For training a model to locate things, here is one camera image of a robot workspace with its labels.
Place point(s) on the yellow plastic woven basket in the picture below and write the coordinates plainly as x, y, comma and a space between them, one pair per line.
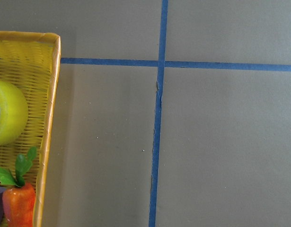
31, 61

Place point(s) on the orange toy pepper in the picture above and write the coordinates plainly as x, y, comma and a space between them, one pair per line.
18, 201

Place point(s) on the yellow tape roll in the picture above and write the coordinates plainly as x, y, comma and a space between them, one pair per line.
13, 112

